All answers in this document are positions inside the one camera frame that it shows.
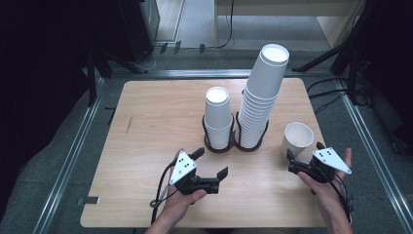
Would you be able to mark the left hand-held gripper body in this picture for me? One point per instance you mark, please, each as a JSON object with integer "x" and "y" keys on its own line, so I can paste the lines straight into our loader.
{"x": 183, "y": 165}

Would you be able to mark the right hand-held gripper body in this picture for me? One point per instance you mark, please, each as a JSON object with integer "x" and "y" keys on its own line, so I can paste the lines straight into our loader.
{"x": 328, "y": 157}

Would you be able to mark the black double cup holder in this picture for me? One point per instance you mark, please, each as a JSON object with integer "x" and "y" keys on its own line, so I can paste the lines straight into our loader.
{"x": 217, "y": 151}

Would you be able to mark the single white paper cup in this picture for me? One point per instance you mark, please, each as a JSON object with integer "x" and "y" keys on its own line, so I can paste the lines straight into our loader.
{"x": 297, "y": 136}

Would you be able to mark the tall stack of white cups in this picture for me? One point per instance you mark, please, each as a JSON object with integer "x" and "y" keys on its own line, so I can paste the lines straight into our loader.
{"x": 263, "y": 81}

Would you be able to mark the person's right hand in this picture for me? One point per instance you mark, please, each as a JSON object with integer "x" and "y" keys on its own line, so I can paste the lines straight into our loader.
{"x": 328, "y": 193}

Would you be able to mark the person's left hand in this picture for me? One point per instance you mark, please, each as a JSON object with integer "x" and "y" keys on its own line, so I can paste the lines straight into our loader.
{"x": 177, "y": 203}

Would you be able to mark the short stack of white cups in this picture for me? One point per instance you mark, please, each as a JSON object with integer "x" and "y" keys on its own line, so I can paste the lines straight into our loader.
{"x": 217, "y": 113}

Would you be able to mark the black floor tape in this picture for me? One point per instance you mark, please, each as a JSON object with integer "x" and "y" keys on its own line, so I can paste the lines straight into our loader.
{"x": 112, "y": 115}

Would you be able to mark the black tripod stand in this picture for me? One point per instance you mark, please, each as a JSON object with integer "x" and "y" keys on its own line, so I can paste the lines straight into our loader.
{"x": 324, "y": 58}
{"x": 92, "y": 84}

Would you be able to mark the grey tape piece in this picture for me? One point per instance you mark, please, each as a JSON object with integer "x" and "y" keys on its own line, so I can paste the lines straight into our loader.
{"x": 91, "y": 200}

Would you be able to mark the black cabinet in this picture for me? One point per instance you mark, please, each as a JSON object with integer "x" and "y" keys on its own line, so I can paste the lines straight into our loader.
{"x": 136, "y": 26}

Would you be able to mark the light wooden shelf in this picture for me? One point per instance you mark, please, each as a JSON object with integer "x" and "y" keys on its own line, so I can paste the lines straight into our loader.
{"x": 285, "y": 8}

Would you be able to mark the dark curtain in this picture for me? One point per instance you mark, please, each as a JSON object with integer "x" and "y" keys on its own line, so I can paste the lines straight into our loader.
{"x": 39, "y": 81}

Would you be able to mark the aluminium frame rail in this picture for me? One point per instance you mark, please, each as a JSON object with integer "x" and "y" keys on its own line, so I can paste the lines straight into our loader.
{"x": 373, "y": 152}
{"x": 69, "y": 162}
{"x": 195, "y": 73}

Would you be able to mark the small black floor bracket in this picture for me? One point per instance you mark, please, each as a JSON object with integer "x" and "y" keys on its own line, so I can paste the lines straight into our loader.
{"x": 163, "y": 48}
{"x": 202, "y": 48}
{"x": 177, "y": 47}

